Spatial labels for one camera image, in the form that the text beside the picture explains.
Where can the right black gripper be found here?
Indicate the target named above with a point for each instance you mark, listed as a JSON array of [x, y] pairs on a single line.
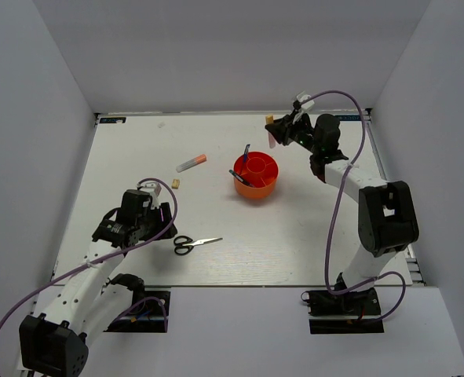
[[283, 128]]

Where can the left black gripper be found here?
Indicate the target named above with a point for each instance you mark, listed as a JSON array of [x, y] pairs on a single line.
[[162, 225]]

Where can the blue gel pen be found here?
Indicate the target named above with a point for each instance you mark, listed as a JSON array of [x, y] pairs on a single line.
[[245, 153]]

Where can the small tan eraser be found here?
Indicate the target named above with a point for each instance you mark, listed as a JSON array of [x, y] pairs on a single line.
[[175, 184]]

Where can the green gel pen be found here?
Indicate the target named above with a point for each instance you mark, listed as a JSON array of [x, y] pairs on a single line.
[[241, 179]]

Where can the orange-capped highlighter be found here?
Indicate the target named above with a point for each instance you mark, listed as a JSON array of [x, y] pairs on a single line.
[[191, 163]]

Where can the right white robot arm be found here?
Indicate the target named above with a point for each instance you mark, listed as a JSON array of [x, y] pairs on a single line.
[[387, 222]]

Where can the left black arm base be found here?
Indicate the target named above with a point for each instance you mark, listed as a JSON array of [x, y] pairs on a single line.
[[151, 315]]

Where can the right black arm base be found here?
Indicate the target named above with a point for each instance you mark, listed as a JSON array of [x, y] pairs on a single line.
[[351, 314]]

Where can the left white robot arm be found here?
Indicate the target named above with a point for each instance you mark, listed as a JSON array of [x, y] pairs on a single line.
[[57, 341]]

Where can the orange round compartment container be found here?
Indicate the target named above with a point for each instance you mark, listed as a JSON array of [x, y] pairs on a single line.
[[260, 170]]

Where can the right blue corner label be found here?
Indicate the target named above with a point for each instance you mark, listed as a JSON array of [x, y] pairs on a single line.
[[349, 118]]

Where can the blue corner label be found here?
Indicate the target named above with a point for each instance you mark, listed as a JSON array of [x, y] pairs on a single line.
[[349, 118], [112, 120]]

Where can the left blue corner label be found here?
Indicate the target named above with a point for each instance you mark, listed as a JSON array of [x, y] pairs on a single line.
[[112, 120]]

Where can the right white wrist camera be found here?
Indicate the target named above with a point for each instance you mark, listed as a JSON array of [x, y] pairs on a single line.
[[302, 102]]

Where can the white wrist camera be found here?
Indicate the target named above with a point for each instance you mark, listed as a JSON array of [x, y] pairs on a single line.
[[302, 102], [153, 188]]

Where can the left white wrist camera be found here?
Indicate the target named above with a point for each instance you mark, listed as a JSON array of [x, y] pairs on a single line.
[[153, 188]]

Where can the black-handled scissors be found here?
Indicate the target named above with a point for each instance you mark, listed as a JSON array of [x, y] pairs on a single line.
[[183, 245]]

